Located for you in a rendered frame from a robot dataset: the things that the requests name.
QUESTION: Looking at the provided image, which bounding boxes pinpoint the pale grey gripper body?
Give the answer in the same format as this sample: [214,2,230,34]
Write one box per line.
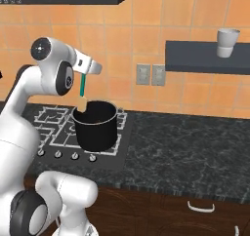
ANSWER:
[84,59,104,76]

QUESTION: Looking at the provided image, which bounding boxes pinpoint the black cooking pot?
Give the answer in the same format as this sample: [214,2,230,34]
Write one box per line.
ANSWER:
[70,99,119,153]

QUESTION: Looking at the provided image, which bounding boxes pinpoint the black hob with white grates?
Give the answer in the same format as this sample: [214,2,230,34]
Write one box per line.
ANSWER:
[22,104,135,174]

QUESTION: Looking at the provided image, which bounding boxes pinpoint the white cup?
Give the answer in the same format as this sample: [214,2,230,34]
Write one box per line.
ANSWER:
[216,27,241,59]

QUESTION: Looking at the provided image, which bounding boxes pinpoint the dark wood cabinet panel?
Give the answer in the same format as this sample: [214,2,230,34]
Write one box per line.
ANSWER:
[87,184,164,236]

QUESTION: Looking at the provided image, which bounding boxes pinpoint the dark wood cupboard door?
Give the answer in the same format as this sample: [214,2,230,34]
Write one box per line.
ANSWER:
[161,221,250,236]

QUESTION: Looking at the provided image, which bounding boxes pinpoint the dark wood drawer front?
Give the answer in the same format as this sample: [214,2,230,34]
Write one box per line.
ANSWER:
[161,192,250,225]

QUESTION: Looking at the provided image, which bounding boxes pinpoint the green-handled wooden spatula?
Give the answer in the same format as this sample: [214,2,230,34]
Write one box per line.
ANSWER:
[76,72,89,113]

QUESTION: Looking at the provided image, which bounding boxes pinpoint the grey wall socket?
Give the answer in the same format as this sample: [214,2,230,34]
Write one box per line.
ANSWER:
[135,62,151,86]
[150,63,167,87]

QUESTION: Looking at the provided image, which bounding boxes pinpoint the dark wall shelf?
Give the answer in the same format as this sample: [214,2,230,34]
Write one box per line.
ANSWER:
[164,40,250,76]

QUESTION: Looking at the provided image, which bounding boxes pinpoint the white curved drawer handle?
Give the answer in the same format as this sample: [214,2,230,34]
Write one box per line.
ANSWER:
[187,200,216,214]

